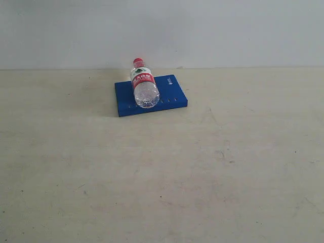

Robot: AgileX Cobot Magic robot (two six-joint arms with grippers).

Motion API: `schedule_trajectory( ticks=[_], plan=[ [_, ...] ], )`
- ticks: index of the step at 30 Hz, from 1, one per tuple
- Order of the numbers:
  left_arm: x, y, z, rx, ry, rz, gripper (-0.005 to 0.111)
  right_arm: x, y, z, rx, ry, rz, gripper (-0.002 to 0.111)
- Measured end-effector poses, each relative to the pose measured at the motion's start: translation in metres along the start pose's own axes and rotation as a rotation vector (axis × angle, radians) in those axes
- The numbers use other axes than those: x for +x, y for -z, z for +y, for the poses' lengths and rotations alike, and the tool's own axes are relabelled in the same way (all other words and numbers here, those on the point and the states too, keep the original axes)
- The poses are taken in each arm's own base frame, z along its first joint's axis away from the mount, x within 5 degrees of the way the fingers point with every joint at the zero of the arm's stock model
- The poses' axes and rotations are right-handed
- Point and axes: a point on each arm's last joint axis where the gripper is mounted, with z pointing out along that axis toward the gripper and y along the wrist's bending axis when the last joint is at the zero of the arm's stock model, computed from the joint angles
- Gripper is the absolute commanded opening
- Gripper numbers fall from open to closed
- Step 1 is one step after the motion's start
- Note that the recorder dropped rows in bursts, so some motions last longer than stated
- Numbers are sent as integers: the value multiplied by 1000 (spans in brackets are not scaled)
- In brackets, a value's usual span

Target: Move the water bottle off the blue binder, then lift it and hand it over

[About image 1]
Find clear plastic water bottle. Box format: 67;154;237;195
130;58;160;108

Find blue ring binder notebook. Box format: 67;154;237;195
114;74;188;117

